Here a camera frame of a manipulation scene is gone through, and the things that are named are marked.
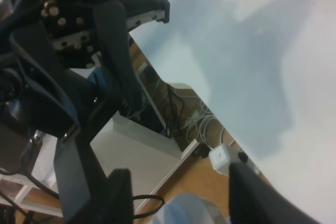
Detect white power strip cube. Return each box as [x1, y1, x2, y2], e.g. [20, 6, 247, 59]
[208, 143, 240, 176]

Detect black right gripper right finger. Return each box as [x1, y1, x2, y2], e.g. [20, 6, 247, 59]
[229, 163, 317, 223]

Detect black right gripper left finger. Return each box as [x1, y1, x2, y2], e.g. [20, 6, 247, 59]
[95, 169, 134, 223]

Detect white cabinet shelf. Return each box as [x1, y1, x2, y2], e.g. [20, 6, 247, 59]
[1, 114, 199, 217]

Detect white cable bundle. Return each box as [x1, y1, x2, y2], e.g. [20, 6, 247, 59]
[154, 77, 237, 151]

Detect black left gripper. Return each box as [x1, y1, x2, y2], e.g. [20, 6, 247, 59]
[39, 0, 170, 109]

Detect black cable on floor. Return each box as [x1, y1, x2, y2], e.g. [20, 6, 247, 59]
[131, 194, 165, 221]

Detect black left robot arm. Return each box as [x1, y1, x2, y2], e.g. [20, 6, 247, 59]
[1, 0, 170, 223]

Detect blue fabric covered object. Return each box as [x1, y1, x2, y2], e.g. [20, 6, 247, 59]
[149, 193, 226, 224]

